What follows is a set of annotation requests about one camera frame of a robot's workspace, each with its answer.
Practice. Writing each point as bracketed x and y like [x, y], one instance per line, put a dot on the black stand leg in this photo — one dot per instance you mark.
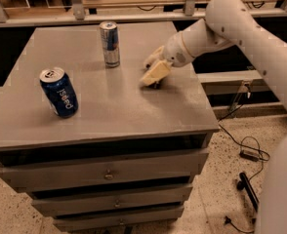
[244, 184]

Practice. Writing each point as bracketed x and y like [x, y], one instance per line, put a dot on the top grey drawer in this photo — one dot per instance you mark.
[104, 170]

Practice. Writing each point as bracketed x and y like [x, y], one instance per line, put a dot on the bottom grey drawer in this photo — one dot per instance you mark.
[117, 219]

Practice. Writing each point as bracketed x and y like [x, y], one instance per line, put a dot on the silver red bull can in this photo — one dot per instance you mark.
[110, 43]

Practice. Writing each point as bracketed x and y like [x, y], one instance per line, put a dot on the grey drawer cabinet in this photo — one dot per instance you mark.
[115, 116]

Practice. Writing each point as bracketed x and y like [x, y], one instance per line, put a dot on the black power adapter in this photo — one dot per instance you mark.
[249, 155]

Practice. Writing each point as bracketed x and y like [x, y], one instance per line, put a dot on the middle grey drawer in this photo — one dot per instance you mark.
[113, 200]

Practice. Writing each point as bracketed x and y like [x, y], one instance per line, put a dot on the grey metal railing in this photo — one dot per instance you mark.
[17, 13]

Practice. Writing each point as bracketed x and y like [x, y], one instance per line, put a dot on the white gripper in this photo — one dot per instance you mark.
[175, 54]

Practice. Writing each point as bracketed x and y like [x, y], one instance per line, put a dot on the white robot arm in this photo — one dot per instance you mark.
[228, 23]

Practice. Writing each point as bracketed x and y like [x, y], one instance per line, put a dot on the blue pepsi can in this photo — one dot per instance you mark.
[59, 91]

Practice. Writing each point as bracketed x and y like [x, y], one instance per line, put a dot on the grey drawer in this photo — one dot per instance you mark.
[113, 200]
[104, 170]
[117, 219]

